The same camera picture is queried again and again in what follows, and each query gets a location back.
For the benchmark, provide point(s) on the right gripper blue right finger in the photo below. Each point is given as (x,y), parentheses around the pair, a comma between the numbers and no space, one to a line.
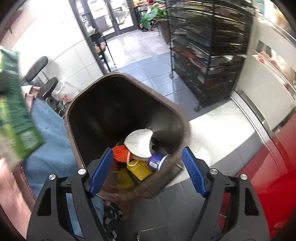
(245,219)

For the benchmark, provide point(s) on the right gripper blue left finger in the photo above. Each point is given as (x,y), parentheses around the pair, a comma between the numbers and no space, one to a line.
(99,173)

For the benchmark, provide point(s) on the orange foam fruit net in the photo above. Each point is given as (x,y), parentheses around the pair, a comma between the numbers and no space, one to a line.
(121,154)

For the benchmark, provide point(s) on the green drink carton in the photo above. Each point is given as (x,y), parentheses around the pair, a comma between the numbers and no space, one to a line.
(16,108)

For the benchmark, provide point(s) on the yellow foam fruit net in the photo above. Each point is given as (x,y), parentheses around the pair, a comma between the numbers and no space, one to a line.
(139,169)

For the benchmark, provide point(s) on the blue white paper cup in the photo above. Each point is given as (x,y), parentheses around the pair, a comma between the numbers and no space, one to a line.
(156,160)

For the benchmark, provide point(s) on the white paper bowl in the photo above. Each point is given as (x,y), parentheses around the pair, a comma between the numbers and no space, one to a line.
(138,143)

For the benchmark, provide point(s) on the brown plastic trash bin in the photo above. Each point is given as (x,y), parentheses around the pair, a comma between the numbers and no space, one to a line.
(112,107)

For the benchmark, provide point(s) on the red cabinet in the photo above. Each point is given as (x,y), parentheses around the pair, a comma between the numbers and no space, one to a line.
(270,167)

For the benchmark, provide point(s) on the white red plastic bag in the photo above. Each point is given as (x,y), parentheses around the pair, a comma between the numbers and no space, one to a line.
(65,93)

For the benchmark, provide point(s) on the black round stool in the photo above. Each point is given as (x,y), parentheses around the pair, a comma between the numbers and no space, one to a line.
(48,88)

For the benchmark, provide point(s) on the glass display cabinet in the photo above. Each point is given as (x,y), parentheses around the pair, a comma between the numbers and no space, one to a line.
(267,81)

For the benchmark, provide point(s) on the wooden seat chair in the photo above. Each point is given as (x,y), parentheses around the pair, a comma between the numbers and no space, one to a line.
(100,45)

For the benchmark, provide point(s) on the glass double door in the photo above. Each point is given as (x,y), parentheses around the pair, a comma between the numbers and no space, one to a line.
(111,18)

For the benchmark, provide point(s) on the green potted plant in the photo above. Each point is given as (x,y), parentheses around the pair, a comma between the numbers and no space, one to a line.
(157,17)

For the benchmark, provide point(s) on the black wire drawer cart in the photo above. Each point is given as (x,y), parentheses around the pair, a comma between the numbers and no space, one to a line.
(209,42)

